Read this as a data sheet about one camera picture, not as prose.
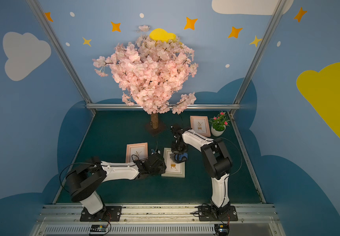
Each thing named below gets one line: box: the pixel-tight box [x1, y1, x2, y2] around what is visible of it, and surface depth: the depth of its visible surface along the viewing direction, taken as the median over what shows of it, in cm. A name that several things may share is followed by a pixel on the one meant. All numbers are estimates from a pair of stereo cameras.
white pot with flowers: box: [208, 110, 231, 137], surface depth 103 cm
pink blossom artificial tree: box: [92, 24, 199, 136], surface depth 70 cm
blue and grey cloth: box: [170, 152, 189, 164], surface depth 92 cm
